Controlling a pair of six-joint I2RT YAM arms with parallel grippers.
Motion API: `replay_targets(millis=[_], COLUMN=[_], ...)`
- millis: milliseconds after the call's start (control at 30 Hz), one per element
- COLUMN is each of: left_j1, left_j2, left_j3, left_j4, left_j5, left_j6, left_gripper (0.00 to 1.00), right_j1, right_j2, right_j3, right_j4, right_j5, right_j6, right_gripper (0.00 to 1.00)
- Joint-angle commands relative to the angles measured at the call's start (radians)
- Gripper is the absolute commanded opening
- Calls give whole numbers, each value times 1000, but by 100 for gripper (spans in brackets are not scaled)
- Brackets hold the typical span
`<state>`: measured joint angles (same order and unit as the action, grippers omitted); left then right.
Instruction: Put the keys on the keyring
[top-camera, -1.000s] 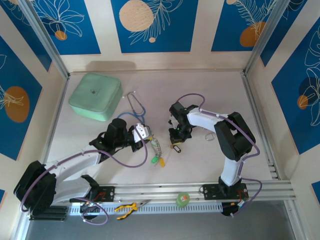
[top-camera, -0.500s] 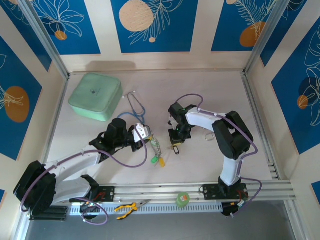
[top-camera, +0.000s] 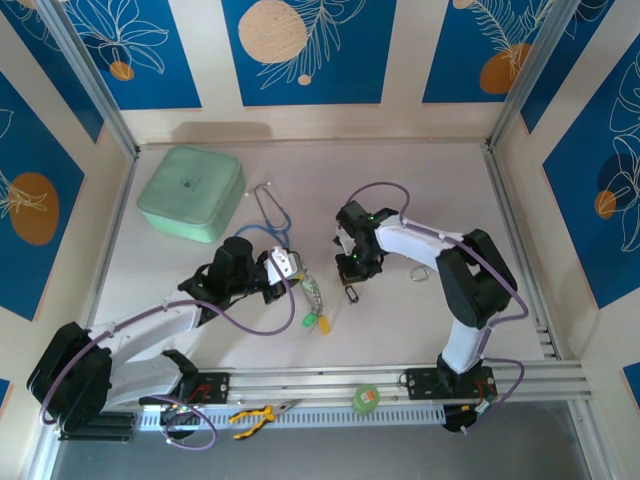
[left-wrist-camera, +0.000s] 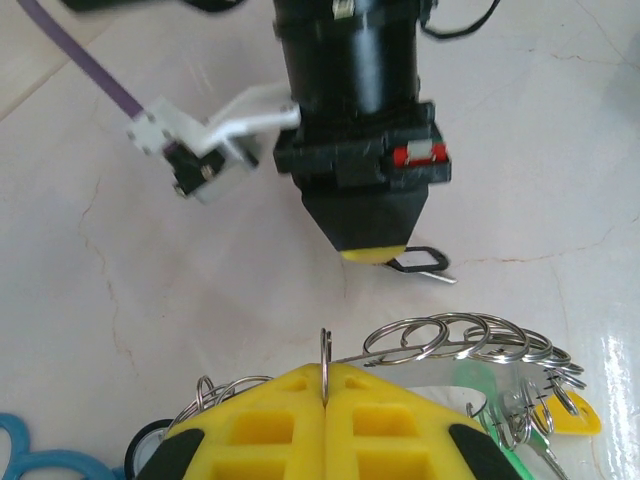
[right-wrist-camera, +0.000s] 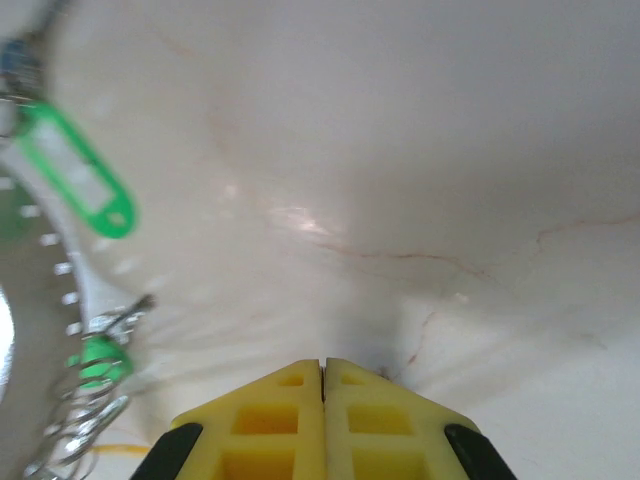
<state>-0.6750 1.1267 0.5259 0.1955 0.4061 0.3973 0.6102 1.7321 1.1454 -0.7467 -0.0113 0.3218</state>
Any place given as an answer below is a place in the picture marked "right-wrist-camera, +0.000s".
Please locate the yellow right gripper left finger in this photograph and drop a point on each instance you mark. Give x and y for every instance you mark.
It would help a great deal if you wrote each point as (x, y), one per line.
(310, 425)

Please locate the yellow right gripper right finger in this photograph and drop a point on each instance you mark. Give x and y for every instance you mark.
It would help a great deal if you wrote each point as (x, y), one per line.
(340, 425)

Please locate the yellow key tag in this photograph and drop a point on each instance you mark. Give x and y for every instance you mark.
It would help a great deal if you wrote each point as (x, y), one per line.
(120, 449)

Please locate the small green key tag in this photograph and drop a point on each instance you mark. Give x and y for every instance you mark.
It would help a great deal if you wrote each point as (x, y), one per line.
(100, 365)

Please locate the large green key tag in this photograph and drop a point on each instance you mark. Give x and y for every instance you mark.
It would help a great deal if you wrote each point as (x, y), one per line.
(120, 220)

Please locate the blue key tag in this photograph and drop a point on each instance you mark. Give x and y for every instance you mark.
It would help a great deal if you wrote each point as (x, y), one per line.
(12, 60)

